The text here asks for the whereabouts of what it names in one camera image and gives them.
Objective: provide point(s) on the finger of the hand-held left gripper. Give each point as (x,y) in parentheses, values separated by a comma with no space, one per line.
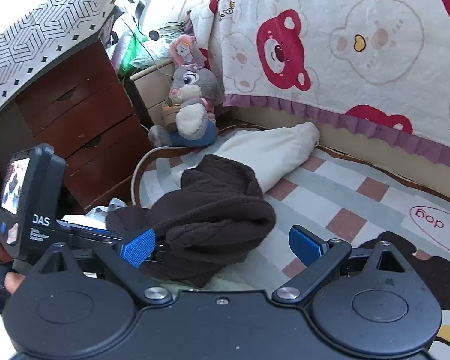
(90,234)

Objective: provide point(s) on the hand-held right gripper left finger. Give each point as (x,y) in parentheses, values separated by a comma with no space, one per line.
(138,248)

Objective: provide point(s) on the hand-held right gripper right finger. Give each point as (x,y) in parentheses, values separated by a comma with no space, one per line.
(303,245)

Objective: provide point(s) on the brown knitted sweater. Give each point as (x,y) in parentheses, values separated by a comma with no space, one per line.
(210,210)

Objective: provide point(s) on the checkered dog print rug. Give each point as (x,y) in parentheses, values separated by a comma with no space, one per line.
(322,195)

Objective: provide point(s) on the red-brown wooden drawer cabinet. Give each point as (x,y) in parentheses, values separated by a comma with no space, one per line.
(78,112)

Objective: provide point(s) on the cream folded garment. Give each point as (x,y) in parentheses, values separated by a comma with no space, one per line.
(270,150)

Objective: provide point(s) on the beige bed base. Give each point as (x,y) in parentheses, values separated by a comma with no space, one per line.
(360,146)

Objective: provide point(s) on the beige nightstand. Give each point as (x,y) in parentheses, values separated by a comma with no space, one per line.
(150,90)

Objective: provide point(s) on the geometric patterned tablecloth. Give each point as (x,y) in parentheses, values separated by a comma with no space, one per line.
(33,37)

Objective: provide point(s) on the green plastic bag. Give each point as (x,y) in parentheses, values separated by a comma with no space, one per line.
(129,60)

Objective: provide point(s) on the grey plush rabbit toy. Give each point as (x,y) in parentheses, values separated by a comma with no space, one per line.
(195,82)

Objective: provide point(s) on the bear print bedspread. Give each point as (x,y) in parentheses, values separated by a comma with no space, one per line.
(360,45)

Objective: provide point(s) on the white rounded appliance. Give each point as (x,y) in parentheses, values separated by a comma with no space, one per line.
(161,3)

